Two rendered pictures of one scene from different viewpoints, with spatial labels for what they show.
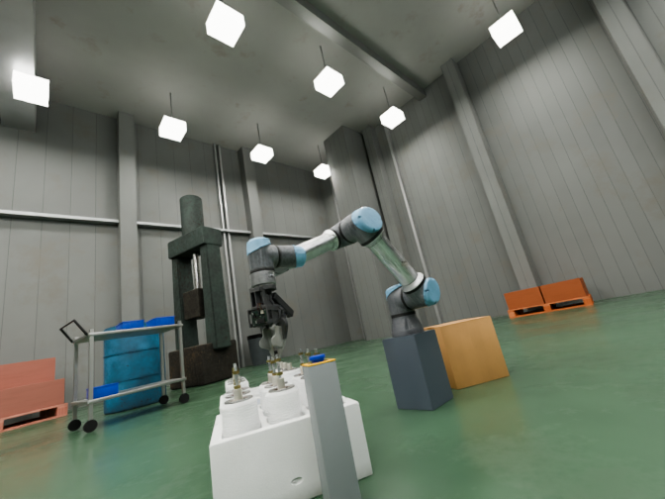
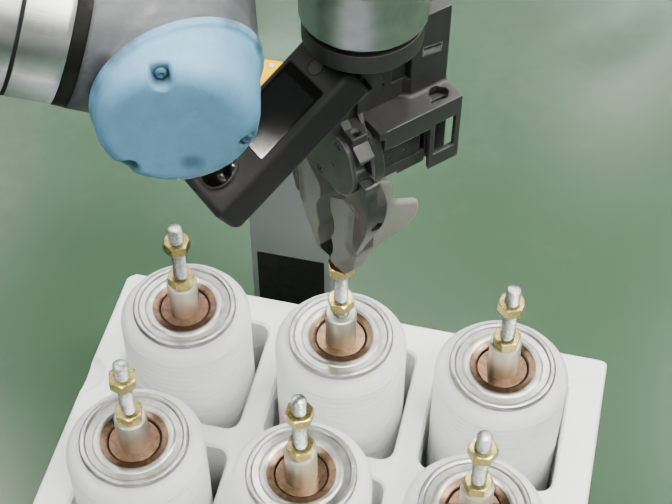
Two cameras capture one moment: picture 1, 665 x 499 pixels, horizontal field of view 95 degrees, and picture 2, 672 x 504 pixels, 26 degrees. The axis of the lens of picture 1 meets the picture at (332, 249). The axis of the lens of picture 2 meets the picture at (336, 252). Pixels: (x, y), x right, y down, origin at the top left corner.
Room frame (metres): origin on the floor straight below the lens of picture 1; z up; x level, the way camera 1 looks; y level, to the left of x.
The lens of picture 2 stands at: (1.46, 0.57, 1.10)
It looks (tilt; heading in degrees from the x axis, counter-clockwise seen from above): 50 degrees down; 214
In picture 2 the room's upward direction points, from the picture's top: straight up
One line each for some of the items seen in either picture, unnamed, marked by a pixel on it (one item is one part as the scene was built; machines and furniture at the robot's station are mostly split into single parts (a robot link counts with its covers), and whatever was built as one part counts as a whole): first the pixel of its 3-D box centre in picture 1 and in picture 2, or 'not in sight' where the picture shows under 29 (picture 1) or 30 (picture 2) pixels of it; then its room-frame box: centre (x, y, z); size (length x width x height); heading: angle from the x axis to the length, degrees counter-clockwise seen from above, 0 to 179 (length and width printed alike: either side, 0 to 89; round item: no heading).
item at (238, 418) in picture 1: (242, 437); (491, 436); (0.89, 0.33, 0.16); 0.10 x 0.10 x 0.18
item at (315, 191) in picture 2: (276, 342); (346, 189); (0.91, 0.21, 0.38); 0.06 x 0.03 x 0.09; 158
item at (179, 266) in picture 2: not in sight; (179, 262); (0.98, 0.11, 0.30); 0.01 x 0.01 x 0.08
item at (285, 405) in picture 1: (286, 424); (340, 406); (0.94, 0.22, 0.16); 0.10 x 0.10 x 0.18
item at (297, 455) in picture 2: not in sight; (300, 446); (1.05, 0.26, 0.29); 0.02 x 0.02 x 0.01; 49
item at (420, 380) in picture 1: (417, 367); not in sight; (1.49, -0.27, 0.15); 0.18 x 0.18 x 0.30; 45
